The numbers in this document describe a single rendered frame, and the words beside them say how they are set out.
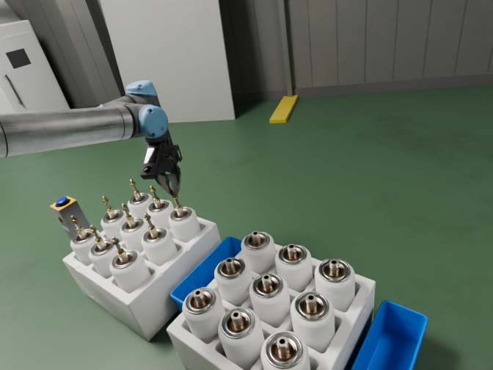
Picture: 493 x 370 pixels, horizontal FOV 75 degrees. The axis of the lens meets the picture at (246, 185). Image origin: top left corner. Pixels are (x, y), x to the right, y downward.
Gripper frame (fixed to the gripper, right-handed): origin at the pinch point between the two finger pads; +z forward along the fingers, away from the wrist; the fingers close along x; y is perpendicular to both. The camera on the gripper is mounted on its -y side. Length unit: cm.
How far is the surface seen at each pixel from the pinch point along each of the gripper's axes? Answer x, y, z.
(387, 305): -62, -24, 24
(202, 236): -6.8, -2.8, 16.5
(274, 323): -34, -34, 17
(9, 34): 198, 181, -50
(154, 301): 4.2, -24.3, 22.9
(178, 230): 0.2, -4.0, 12.3
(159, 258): 4.0, -14.3, 15.1
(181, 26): 43, 167, -35
